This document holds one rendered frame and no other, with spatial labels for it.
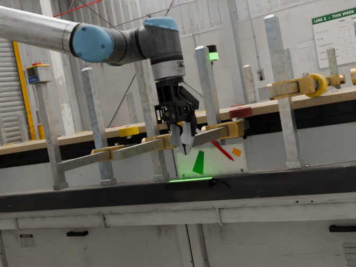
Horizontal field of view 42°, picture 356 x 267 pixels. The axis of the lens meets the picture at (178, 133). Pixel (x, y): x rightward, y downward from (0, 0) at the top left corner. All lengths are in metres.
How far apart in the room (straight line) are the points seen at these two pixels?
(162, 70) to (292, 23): 7.92
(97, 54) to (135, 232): 1.15
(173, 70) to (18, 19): 0.43
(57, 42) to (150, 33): 0.24
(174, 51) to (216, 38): 8.53
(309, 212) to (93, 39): 0.84
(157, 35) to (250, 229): 0.92
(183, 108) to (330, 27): 7.69
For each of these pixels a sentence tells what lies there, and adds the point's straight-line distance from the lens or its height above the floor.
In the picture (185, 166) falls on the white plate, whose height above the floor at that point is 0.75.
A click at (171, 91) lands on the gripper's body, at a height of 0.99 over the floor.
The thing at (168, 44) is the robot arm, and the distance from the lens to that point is 1.26.
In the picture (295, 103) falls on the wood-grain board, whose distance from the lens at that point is 1.66.
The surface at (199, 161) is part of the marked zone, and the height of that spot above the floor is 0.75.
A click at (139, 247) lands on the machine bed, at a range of 2.17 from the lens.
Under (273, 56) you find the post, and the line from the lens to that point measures 1.47.
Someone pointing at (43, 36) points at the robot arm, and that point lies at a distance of 1.28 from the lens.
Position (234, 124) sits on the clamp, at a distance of 1.52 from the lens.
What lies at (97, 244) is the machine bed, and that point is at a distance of 2.32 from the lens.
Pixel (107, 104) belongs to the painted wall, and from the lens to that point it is 11.64.
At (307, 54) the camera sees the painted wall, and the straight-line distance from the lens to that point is 9.01.
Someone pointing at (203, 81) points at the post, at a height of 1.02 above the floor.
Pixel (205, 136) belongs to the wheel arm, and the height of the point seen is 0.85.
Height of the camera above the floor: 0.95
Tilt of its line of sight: 3 degrees down
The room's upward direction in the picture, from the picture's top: 10 degrees counter-clockwise
